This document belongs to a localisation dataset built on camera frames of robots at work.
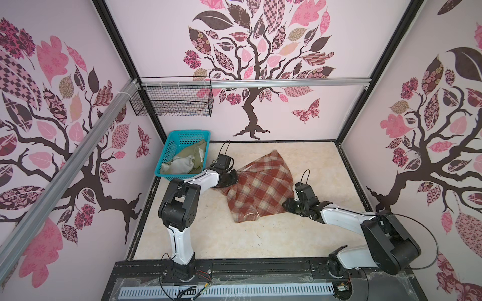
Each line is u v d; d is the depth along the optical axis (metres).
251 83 0.93
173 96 0.95
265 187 0.95
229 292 0.70
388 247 0.43
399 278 0.72
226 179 0.85
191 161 1.03
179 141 1.16
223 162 0.79
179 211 0.50
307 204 0.70
